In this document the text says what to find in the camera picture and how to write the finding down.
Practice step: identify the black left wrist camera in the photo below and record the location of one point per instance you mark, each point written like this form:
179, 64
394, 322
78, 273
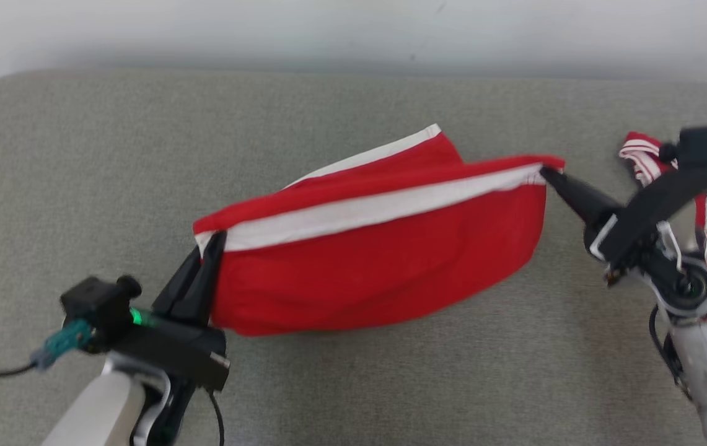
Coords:
96, 303

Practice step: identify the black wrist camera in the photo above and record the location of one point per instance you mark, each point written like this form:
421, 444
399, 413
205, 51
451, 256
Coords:
96, 303
700, 145

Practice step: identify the red shorts with white stripes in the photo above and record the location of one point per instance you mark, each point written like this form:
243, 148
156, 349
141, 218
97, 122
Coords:
378, 272

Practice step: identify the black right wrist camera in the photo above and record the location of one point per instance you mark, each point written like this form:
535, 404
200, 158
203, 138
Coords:
700, 145

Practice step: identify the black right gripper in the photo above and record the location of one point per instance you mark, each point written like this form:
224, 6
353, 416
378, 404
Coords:
644, 214

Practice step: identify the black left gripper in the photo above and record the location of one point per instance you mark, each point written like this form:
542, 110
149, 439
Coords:
180, 350

